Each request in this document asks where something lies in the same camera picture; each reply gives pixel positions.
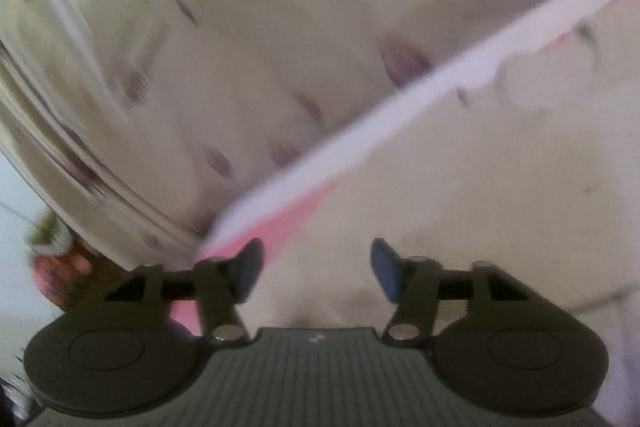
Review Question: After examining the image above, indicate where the beige small garment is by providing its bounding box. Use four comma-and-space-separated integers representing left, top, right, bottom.
232, 0, 640, 427

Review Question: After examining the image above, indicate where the pink checkered bed sheet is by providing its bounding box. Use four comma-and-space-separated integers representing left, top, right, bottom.
170, 0, 640, 339

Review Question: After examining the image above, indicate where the leaf print curtain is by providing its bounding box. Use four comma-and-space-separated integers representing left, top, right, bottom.
0, 0, 640, 260

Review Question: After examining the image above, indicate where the pink mottled cloth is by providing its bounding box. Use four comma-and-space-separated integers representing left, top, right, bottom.
27, 207, 98, 310

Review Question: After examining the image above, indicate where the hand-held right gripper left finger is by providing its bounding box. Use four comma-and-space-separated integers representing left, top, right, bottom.
102, 238, 264, 347

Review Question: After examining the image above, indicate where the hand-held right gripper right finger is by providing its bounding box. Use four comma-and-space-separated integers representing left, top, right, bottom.
370, 237, 538, 347

